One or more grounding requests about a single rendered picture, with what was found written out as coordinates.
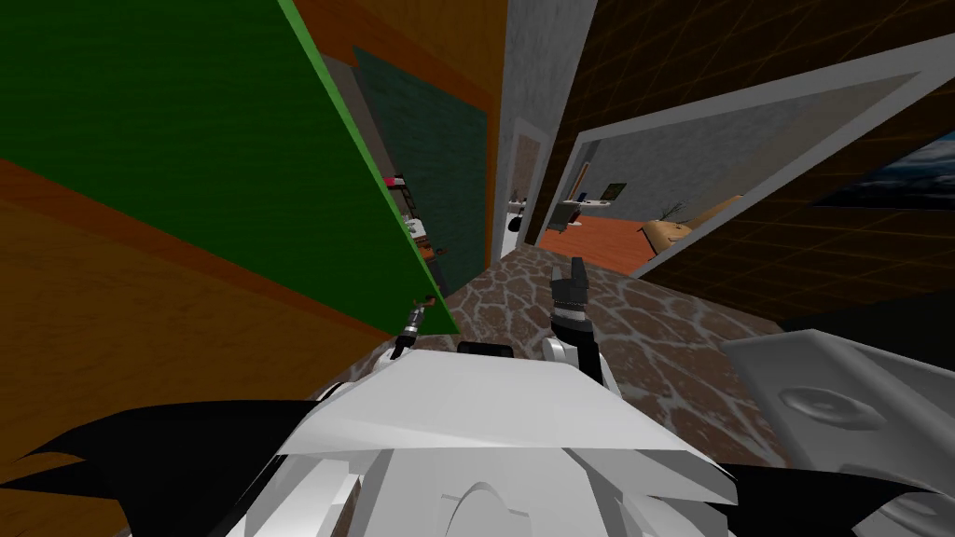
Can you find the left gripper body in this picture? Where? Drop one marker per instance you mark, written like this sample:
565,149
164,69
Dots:
418,309

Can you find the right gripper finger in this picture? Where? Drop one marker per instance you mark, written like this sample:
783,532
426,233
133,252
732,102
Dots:
577,267

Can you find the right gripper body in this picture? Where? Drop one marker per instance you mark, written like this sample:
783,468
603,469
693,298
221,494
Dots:
571,287

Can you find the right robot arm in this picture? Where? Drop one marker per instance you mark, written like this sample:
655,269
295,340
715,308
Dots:
589,354

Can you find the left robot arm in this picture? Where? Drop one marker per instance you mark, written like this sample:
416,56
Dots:
171,462

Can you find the white desk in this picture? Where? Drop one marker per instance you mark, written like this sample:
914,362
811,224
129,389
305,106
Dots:
586,201

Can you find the dark shelf rack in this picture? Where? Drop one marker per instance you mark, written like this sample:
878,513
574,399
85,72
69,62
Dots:
414,224

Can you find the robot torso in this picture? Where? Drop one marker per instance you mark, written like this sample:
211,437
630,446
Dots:
477,418

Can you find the green door leaf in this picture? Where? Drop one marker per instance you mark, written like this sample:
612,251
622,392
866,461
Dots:
186,127

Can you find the dark cloudy wall picture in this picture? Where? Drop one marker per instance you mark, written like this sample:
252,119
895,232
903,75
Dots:
903,179

